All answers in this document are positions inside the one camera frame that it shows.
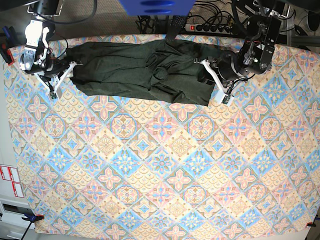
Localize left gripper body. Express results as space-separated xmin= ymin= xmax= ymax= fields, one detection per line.
xmin=216 ymin=50 xmax=244 ymax=87

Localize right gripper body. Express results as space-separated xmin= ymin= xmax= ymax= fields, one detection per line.
xmin=31 ymin=59 xmax=67 ymax=82

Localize dark green long-sleeve shirt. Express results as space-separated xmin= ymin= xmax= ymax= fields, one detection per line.
xmin=66 ymin=40 xmax=220 ymax=106

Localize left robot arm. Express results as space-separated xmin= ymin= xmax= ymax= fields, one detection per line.
xmin=194 ymin=0 xmax=290 ymax=106

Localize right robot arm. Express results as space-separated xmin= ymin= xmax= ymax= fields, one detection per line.
xmin=19 ymin=0 xmax=82 ymax=100

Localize white power strip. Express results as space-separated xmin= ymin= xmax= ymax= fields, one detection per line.
xmin=184 ymin=23 xmax=232 ymax=34

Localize black remote control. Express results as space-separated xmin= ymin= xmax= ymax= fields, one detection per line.
xmin=165 ymin=15 xmax=187 ymax=42

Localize colourful patterned tablecloth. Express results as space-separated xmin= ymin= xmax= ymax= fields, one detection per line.
xmin=0 ymin=45 xmax=320 ymax=240

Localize red white stickers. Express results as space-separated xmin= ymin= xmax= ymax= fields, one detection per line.
xmin=0 ymin=165 xmax=24 ymax=198

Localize blue plastic box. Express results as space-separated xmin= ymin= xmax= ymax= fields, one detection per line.
xmin=119 ymin=0 xmax=196 ymax=16

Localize blue clamp bottom left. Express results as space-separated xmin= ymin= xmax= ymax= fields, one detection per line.
xmin=21 ymin=213 xmax=45 ymax=240

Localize black clamp bottom right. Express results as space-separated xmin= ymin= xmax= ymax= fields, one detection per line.
xmin=306 ymin=222 xmax=317 ymax=227

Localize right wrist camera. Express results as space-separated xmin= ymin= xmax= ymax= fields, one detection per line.
xmin=49 ymin=88 xmax=63 ymax=100

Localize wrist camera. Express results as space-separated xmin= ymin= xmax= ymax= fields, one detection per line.
xmin=214 ymin=91 xmax=235 ymax=107
xmin=49 ymin=88 xmax=63 ymax=100

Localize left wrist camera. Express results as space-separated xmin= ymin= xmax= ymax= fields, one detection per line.
xmin=214 ymin=91 xmax=235 ymax=107

